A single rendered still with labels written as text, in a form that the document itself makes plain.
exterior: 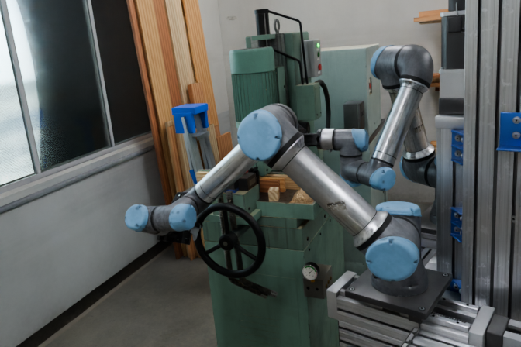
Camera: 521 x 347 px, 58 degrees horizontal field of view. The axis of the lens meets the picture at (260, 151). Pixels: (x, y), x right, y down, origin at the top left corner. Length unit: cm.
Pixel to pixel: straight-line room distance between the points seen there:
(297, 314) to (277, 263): 22
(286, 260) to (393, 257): 79
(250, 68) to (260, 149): 72
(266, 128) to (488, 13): 60
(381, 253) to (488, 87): 49
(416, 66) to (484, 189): 44
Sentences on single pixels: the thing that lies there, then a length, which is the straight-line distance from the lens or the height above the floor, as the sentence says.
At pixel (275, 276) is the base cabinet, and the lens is 192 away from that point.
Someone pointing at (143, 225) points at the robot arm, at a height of 102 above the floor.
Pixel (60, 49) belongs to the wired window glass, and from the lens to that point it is 300.
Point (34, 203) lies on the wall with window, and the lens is 275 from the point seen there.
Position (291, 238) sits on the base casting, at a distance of 181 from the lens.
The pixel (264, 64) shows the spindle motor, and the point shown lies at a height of 141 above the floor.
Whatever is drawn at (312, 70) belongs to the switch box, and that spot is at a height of 135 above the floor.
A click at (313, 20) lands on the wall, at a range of 419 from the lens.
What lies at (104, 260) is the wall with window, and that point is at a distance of 320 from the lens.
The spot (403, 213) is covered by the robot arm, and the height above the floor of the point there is 104.
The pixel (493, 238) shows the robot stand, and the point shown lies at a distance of 140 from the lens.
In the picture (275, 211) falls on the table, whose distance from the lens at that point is 179.
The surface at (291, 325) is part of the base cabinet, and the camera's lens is 201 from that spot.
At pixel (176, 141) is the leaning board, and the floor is 87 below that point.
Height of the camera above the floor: 151
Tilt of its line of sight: 14 degrees down
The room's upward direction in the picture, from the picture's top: 5 degrees counter-clockwise
